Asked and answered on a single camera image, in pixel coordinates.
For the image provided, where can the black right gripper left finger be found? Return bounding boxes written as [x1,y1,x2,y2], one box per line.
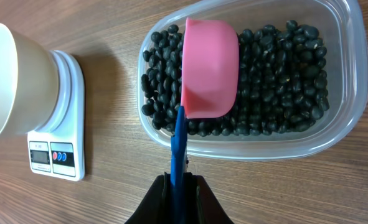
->
[125,173,171,224]

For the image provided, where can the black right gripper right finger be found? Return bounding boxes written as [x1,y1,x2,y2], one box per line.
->
[183,173,233,224]

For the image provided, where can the pink scoop blue handle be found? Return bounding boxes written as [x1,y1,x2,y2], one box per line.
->
[170,17,239,223]

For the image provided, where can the white digital kitchen scale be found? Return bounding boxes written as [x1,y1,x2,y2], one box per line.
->
[27,50,85,181]

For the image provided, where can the white round bowl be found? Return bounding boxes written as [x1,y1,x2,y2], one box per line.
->
[0,23,59,138]

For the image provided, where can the black beans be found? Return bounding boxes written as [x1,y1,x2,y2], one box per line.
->
[140,20,329,137]

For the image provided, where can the clear plastic food container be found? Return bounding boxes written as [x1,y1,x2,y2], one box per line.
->
[153,0,368,161]

